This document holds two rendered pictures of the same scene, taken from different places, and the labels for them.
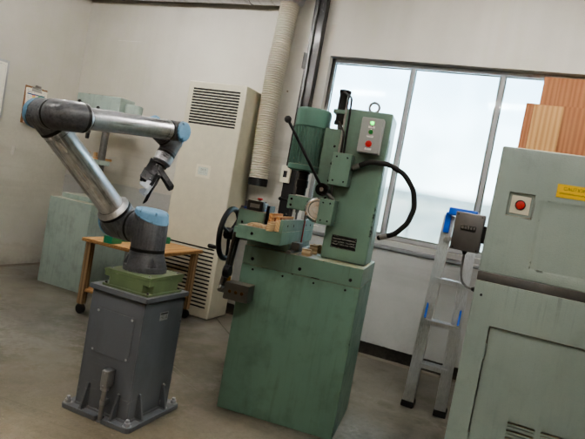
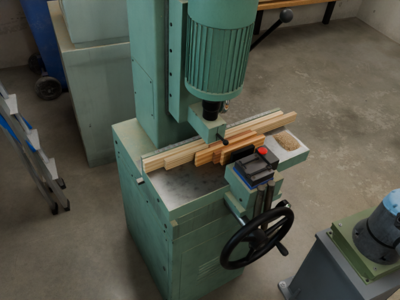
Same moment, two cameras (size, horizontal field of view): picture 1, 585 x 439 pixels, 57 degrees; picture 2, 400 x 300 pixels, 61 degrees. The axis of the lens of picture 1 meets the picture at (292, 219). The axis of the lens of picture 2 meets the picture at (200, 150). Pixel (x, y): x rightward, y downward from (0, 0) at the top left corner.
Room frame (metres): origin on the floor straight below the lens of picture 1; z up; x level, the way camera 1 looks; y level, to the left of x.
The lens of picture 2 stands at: (3.38, 0.53, 1.79)
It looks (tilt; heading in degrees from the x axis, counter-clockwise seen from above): 45 degrees down; 220
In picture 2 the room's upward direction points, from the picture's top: 5 degrees clockwise
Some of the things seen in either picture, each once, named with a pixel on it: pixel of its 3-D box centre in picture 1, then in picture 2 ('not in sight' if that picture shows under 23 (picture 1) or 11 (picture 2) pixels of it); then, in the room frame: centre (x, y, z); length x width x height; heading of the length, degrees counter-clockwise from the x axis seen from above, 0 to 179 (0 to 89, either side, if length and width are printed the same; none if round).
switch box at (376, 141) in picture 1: (371, 136); not in sight; (2.48, -0.29, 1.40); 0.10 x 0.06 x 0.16; 75
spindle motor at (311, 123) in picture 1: (309, 140); (219, 37); (2.70, -0.02, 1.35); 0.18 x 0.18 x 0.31
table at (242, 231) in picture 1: (269, 231); (236, 172); (2.67, 0.11, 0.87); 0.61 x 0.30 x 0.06; 165
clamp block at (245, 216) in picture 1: (254, 219); (252, 180); (2.69, 0.19, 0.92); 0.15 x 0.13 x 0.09; 165
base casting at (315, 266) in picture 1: (312, 261); (187, 158); (2.67, -0.13, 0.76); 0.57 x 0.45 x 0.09; 75
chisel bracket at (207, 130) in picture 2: (301, 205); (206, 122); (2.69, -0.03, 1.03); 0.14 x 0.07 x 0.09; 75
